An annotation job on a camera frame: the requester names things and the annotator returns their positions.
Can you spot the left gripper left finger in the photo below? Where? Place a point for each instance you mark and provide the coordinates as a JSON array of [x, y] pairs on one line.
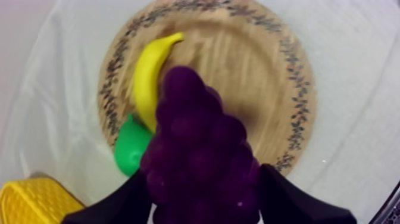
[[122, 206]]

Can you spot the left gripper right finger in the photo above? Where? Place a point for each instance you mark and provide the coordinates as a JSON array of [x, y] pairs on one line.
[[290, 203]]

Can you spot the purple toy grapes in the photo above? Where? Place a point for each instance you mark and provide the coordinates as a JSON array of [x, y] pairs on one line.
[[200, 150]]

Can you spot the yellow plastic basket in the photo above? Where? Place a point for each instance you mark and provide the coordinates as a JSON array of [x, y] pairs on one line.
[[34, 203]]

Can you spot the round wooden board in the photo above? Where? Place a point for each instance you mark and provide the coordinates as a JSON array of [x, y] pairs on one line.
[[250, 78]]

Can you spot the green toy pear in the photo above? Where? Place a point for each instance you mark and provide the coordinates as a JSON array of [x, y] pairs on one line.
[[131, 150]]

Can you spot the silver metal bar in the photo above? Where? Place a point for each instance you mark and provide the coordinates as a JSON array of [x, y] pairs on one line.
[[390, 209]]

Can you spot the yellow toy banana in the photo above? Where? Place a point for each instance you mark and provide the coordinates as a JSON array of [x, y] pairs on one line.
[[147, 84]]

